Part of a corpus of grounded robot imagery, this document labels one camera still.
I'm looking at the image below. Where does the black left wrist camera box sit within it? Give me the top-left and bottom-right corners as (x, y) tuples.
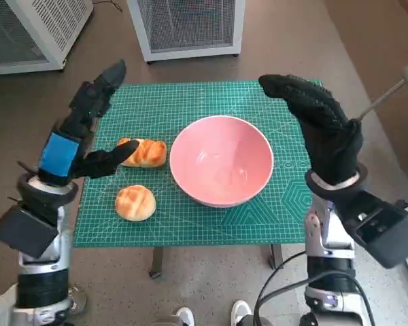
(0, 205), (61, 259)

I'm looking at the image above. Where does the white mesh cabinet louvred side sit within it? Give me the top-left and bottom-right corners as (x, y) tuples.
(0, 0), (95, 76)

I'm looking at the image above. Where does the long orange bread loaf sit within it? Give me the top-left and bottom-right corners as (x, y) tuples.
(117, 137), (167, 168)

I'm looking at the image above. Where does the pink bowl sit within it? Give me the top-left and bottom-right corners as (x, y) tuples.
(169, 115), (275, 209)

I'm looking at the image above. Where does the black knitted gloved right hand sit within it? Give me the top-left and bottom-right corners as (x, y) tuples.
(258, 73), (364, 186)

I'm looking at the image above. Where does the round pale bread bun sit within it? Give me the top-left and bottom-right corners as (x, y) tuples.
(114, 184), (156, 222)

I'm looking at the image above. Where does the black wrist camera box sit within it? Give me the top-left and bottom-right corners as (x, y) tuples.
(348, 195), (408, 270)
(0, 205), (61, 259)

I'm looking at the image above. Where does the black left hand blue tape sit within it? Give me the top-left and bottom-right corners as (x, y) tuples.
(37, 59), (140, 186)

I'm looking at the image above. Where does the person's leg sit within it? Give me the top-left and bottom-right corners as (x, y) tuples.
(0, 283), (18, 326)

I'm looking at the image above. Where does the thin black floor cable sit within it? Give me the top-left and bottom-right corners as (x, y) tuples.
(94, 0), (123, 13)

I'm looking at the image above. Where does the green cutting mat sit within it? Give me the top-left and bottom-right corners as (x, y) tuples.
(73, 79), (324, 249)

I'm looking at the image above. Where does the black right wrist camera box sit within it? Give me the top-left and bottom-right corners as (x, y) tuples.
(348, 195), (408, 270)

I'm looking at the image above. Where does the person's foot grey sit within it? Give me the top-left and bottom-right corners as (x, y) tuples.
(67, 287), (88, 319)

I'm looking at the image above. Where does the white mesh cabinet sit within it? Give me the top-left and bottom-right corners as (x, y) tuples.
(126, 0), (244, 62)

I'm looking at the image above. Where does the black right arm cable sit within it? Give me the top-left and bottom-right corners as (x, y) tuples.
(253, 251), (310, 326)
(258, 273), (377, 326)

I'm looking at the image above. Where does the dark table leg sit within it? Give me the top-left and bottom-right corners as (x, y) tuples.
(149, 247), (166, 281)
(268, 243), (285, 271)

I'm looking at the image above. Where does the person's foot white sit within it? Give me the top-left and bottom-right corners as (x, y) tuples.
(231, 300), (252, 326)
(175, 307), (195, 326)

